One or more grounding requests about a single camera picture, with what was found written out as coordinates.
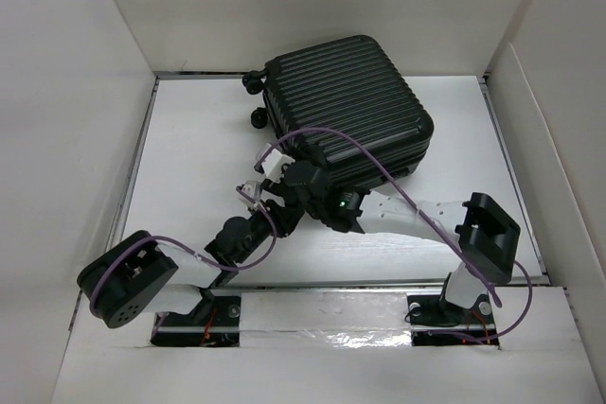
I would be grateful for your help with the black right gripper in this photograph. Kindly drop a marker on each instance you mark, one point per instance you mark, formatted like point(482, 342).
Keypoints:
point(282, 187)

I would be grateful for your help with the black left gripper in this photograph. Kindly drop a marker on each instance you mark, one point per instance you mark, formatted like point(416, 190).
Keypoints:
point(284, 216)

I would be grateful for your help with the black ribbed hard-shell suitcase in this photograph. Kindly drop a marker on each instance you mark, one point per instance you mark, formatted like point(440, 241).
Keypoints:
point(352, 107)

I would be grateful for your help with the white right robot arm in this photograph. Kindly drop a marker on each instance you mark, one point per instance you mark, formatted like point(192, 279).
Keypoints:
point(485, 235)

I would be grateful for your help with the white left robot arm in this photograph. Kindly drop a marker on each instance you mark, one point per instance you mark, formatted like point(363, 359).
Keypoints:
point(147, 273)

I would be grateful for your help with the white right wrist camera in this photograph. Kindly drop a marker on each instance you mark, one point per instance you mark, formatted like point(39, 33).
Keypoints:
point(274, 160)

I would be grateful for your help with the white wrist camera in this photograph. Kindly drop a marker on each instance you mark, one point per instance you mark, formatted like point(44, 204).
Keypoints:
point(250, 193)
point(274, 160)

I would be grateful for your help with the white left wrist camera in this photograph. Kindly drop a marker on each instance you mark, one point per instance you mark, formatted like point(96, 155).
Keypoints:
point(250, 193)

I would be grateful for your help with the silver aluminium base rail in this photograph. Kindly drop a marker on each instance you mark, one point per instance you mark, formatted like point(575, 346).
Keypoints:
point(318, 312)

